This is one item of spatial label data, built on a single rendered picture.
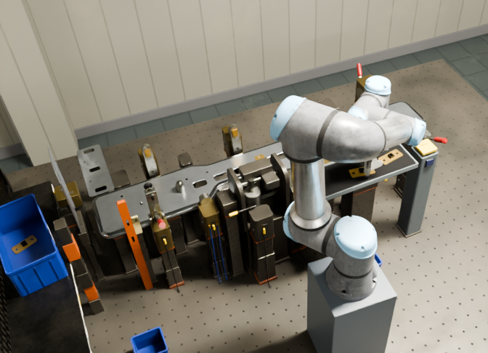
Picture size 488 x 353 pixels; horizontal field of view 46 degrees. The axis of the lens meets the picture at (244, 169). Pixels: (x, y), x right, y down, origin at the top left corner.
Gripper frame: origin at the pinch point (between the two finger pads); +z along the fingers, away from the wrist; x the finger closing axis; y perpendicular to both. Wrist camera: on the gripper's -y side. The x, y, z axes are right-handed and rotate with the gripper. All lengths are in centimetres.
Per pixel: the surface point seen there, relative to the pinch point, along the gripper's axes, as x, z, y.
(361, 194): -2.3, 10.7, -0.5
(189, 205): 15, 18, -60
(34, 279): -11, 10, -112
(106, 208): 22, 18, -91
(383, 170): -1.2, 2.1, 7.2
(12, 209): 17, 5, -120
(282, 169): 5.9, -0.5, -26.6
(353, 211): -2.8, 18.3, -3.1
